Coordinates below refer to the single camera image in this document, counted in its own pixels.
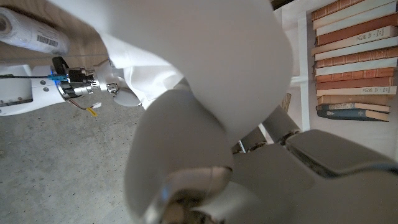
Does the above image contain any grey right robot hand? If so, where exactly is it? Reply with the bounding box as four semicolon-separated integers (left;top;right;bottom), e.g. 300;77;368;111
67;57;142;108

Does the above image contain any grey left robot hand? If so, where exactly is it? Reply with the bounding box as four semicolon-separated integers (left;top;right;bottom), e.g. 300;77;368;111
123;79;398;224

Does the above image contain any white napkin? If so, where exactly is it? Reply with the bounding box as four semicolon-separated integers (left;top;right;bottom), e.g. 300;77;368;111
46;0;294;146

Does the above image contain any white wrapped paper roll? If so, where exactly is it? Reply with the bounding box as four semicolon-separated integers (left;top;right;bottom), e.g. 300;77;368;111
0;6;71;56

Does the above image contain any printed bookshelf backdrop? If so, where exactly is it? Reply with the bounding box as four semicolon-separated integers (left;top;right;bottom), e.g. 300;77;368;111
273;0;398;162

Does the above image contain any yellow tagged right wrist wire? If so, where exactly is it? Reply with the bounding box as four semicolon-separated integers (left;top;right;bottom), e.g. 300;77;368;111
67;98;103;118

